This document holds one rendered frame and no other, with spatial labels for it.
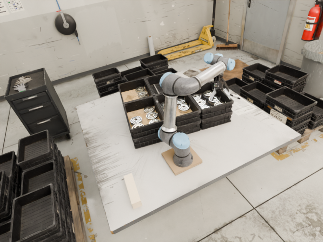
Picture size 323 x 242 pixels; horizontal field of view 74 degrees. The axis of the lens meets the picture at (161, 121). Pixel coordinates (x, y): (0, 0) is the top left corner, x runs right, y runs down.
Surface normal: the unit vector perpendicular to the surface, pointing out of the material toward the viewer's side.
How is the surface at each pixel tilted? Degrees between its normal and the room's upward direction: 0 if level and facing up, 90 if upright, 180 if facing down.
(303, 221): 0
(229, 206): 0
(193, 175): 0
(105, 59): 90
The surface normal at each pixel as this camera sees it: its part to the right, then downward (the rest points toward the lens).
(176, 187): -0.11, -0.77
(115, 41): 0.43, 0.53
